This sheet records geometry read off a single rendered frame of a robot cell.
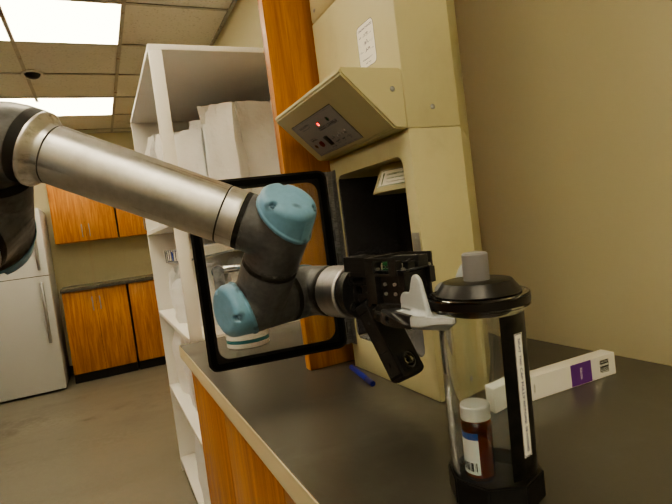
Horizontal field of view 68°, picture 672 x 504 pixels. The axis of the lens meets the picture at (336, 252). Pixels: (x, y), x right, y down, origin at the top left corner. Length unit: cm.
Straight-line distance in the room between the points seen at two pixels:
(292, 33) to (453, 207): 59
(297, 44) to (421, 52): 40
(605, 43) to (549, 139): 21
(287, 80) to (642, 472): 97
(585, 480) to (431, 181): 49
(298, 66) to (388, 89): 40
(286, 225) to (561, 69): 79
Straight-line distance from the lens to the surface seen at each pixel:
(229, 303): 67
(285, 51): 123
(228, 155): 206
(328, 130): 99
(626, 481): 70
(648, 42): 111
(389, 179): 97
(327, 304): 70
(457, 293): 53
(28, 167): 70
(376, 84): 86
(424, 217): 86
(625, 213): 112
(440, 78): 93
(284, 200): 61
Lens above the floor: 126
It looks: 3 degrees down
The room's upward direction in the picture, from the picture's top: 7 degrees counter-clockwise
